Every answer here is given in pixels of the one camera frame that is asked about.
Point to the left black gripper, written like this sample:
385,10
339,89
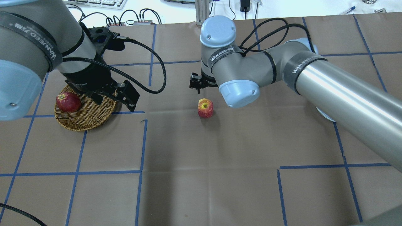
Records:
89,76

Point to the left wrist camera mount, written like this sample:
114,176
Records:
103,39

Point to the aluminium frame post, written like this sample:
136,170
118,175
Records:
202,11

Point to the woven wicker basket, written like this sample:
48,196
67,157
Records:
89,115

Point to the white keyboard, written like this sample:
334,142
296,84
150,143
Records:
110,4

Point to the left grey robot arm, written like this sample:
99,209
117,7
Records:
39,36

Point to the light blue plate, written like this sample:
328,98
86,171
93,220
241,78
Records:
325,115

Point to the blue white pen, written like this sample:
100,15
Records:
347,11

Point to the black power adapter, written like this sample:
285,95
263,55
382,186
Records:
245,6

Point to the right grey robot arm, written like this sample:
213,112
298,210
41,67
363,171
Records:
370,114

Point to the dark red apple in basket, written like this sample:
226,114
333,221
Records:
68,102

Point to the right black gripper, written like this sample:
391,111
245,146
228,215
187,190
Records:
204,82

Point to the red yellow apple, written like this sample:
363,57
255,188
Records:
205,108

